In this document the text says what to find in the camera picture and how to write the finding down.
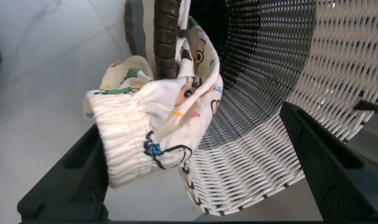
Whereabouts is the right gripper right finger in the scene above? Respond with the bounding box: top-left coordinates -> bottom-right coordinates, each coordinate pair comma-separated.
279,101 -> 378,222

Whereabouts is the cream printed garment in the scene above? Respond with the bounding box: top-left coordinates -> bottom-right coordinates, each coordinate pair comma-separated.
82,15 -> 224,189

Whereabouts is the white laundry basket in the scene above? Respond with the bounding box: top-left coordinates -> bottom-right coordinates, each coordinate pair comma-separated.
123,0 -> 378,217

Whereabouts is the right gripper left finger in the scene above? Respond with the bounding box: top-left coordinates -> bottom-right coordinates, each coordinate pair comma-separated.
16,123 -> 110,222

